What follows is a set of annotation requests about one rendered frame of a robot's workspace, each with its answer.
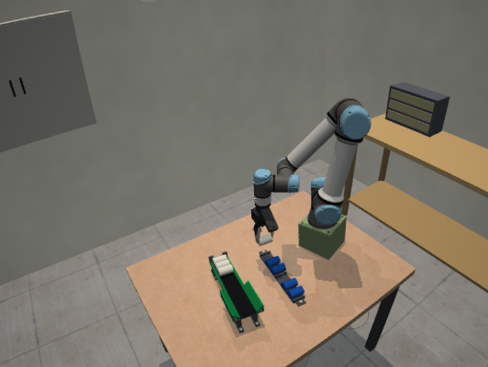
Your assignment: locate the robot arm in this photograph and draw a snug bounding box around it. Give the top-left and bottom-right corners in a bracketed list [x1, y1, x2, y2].
[253, 98, 372, 229]

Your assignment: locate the blue plastic bar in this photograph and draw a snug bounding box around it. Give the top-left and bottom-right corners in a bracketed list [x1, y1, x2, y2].
[282, 278, 298, 291]
[270, 263, 286, 275]
[287, 285, 305, 299]
[265, 256, 281, 268]

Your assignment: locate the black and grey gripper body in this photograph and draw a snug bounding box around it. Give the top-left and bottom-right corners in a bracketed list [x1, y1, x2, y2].
[251, 204, 271, 227]

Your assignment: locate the white plastic bar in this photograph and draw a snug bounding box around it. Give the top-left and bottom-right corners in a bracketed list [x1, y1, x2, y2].
[215, 259, 230, 270]
[258, 234, 272, 246]
[217, 264, 234, 276]
[212, 254, 227, 266]

